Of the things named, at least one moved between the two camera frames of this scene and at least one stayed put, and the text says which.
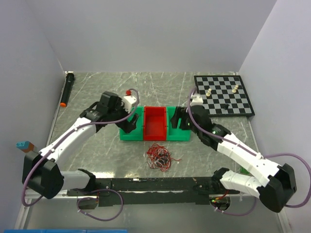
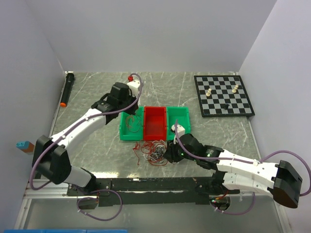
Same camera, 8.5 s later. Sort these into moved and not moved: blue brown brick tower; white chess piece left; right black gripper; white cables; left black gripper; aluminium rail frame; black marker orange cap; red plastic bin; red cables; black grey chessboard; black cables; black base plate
Moved: right black gripper; left black gripper; red cables; black cables; white cables
Not moved: black marker orange cap; black grey chessboard; blue brown brick tower; black base plate; aluminium rail frame; red plastic bin; white chess piece left
